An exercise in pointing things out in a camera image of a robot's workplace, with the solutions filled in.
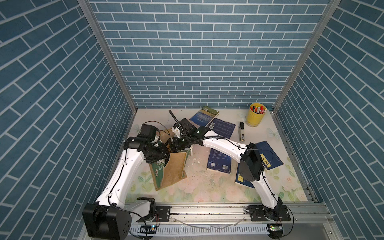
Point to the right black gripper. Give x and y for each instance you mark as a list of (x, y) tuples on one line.
[(175, 144)]

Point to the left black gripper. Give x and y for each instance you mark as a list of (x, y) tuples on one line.
[(163, 152)]

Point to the blue green landscape book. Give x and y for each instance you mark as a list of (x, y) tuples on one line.
[(204, 116)]

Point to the dark blue starry book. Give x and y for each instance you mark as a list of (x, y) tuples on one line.
[(220, 162)]

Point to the dark blue barcode book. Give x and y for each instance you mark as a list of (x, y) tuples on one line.
[(222, 128)]

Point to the navy blue book yellow label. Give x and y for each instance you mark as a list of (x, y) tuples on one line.
[(240, 180)]

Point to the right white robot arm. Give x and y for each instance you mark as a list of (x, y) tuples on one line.
[(249, 158)]

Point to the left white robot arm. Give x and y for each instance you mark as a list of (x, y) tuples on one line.
[(107, 218)]

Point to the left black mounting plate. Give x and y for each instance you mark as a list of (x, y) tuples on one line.
[(163, 213)]

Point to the black mounting plate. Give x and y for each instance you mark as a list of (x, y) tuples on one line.
[(260, 213), (163, 213)]

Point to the black white marker pen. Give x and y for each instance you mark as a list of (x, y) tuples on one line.
[(242, 131)]

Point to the yellow pen holder cup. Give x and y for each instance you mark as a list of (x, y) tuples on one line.
[(254, 118)]

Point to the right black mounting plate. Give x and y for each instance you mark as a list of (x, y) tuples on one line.
[(260, 213)]

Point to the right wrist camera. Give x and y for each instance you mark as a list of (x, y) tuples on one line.
[(188, 127)]

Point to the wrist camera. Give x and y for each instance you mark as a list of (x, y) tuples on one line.
[(188, 127), (148, 132)]

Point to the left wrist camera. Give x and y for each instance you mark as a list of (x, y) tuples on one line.
[(148, 132)]

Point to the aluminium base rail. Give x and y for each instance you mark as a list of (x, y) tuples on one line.
[(310, 221)]

